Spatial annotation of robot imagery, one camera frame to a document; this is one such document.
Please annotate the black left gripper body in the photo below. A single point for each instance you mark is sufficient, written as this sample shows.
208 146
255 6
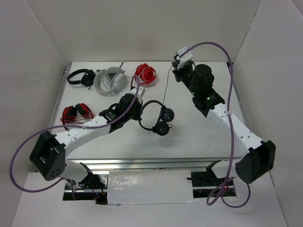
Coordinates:
136 114

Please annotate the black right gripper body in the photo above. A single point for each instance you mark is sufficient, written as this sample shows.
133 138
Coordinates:
184 74

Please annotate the black Panasonic wired headphones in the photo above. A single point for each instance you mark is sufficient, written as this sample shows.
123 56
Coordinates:
166 115

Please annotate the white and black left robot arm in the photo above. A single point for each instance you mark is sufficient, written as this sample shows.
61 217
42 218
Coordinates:
50 151

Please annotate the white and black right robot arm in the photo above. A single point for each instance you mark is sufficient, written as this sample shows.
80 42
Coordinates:
256 155

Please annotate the red white wrapped headphones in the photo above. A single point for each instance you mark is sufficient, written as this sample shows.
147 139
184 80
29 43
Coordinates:
147 75

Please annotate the black headphones at back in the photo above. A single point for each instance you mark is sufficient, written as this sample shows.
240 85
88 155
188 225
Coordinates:
84 77

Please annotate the grey white gaming headset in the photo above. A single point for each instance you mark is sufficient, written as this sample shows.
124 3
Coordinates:
110 81

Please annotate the white foil cover panel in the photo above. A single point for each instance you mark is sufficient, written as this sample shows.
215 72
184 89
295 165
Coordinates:
149 187

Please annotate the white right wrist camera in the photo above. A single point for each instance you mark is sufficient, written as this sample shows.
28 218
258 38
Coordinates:
183 56

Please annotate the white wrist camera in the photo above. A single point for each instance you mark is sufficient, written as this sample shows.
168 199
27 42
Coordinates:
183 56
139 91

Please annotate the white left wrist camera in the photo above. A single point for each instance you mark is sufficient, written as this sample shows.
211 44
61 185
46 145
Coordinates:
139 91

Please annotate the red black headphones with cable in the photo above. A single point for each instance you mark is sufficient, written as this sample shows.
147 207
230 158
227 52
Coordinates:
73 114

